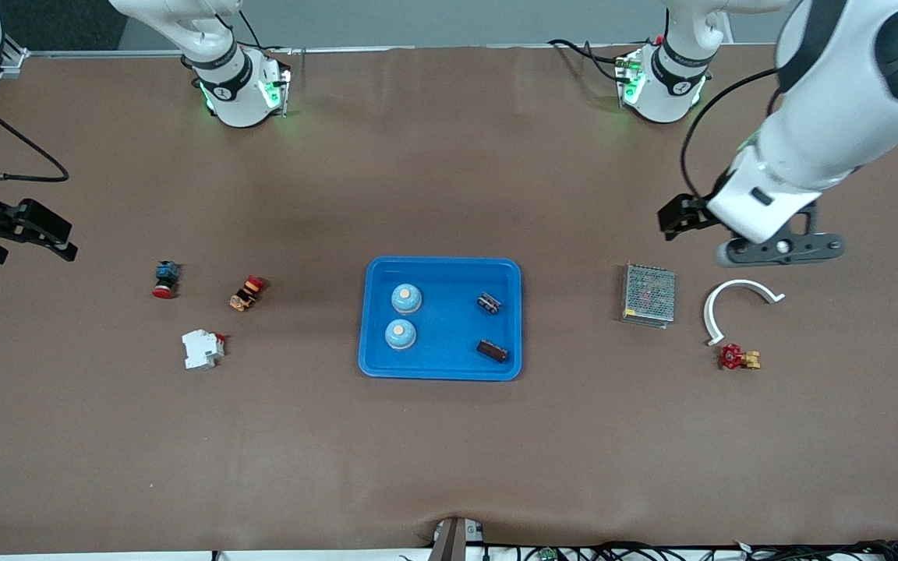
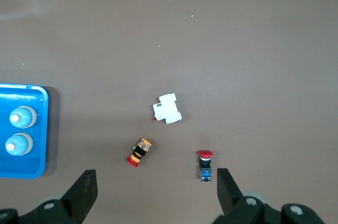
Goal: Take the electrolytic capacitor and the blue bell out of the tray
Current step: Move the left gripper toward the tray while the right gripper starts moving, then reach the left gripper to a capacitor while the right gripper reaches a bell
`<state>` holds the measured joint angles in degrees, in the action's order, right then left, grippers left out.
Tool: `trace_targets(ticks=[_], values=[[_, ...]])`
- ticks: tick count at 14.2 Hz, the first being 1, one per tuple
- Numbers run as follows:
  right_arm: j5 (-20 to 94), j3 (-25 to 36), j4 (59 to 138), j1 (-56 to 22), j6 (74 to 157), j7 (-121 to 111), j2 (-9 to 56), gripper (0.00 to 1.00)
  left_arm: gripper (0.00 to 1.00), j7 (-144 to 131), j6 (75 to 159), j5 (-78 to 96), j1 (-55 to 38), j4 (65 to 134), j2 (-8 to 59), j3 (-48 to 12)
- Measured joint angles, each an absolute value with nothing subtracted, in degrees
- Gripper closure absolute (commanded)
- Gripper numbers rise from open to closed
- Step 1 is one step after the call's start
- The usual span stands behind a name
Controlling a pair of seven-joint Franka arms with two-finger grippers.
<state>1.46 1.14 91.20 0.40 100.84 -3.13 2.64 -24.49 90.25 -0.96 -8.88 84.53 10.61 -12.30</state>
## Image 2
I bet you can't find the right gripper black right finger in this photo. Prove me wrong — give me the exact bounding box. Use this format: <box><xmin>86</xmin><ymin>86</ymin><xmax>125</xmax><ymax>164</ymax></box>
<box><xmin>212</xmin><ymin>167</ymin><xmax>325</xmax><ymax>224</ymax></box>

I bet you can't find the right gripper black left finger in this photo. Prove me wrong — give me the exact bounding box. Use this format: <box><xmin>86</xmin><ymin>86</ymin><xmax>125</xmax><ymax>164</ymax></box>
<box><xmin>0</xmin><ymin>169</ymin><xmax>99</xmax><ymax>224</ymax></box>

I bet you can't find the blue dome call bell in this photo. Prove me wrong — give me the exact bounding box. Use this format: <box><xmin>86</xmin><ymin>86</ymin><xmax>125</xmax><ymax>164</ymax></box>
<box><xmin>5</xmin><ymin>132</ymin><xmax>34</xmax><ymax>157</ymax></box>
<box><xmin>9</xmin><ymin>106</ymin><xmax>37</xmax><ymax>129</ymax></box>

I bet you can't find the red push button blue base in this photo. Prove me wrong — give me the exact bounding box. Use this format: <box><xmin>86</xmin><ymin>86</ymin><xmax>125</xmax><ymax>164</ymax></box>
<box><xmin>197</xmin><ymin>150</ymin><xmax>214</xmax><ymax>183</ymax></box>

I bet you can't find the blue plastic tray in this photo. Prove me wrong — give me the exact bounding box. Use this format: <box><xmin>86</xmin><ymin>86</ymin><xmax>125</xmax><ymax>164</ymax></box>
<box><xmin>0</xmin><ymin>83</ymin><xmax>50</xmax><ymax>180</ymax></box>

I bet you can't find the orange emergency stop button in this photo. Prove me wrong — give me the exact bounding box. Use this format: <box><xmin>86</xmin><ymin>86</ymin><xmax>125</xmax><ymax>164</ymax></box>
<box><xmin>126</xmin><ymin>137</ymin><xmax>153</xmax><ymax>168</ymax></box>

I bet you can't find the white circuit breaker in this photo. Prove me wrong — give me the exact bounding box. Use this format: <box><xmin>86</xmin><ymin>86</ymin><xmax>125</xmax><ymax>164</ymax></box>
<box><xmin>152</xmin><ymin>92</ymin><xmax>183</xmax><ymax>125</ymax></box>

